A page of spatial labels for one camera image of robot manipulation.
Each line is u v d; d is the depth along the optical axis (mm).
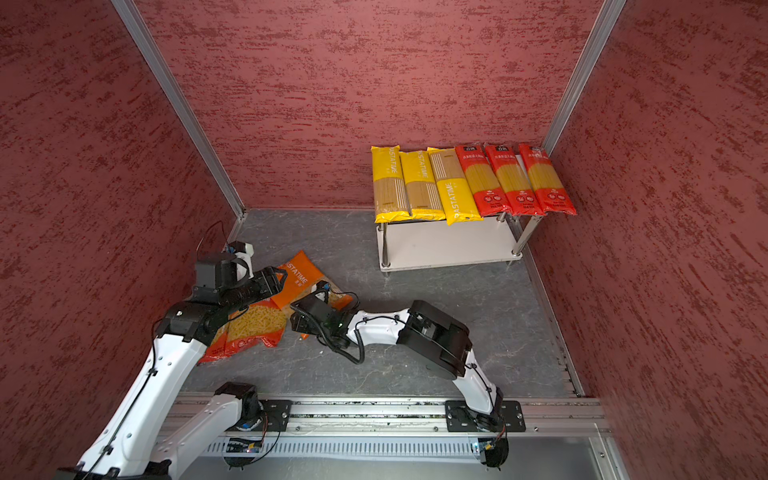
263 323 860
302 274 974
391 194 740
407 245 1006
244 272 602
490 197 741
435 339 535
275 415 726
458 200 742
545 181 785
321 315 656
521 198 741
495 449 706
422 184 777
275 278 668
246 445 714
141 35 741
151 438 414
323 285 808
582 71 810
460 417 741
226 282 558
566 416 760
